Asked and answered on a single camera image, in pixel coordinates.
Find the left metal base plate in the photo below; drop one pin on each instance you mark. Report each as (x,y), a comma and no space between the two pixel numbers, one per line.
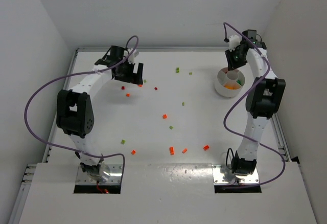
(109,175)

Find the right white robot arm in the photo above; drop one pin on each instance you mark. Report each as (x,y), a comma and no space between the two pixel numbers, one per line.
(263,99)

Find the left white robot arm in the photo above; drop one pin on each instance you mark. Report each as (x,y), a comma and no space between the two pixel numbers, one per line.
(75,115)

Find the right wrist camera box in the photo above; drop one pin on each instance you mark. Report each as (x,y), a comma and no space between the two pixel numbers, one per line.
(234,41)

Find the metal base plate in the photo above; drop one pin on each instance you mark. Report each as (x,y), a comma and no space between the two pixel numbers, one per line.
(109,175)
(222,176)

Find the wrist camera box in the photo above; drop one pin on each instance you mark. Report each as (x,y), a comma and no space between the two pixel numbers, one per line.
(234,41)
(132,57)

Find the yellow-orange legos in bowl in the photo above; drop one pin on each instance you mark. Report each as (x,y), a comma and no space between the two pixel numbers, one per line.
(232,85)

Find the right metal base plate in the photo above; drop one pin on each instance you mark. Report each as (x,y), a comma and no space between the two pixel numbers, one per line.
(222,176)

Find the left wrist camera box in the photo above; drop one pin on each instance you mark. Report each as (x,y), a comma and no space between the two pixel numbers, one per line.
(132,57)

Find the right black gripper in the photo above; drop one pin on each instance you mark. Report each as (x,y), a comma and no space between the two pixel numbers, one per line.
(235,61)

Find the white divided bowl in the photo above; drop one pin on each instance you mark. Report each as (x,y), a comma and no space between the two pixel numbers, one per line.
(224,76)

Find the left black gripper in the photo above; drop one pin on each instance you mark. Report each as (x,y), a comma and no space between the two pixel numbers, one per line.
(129,73)

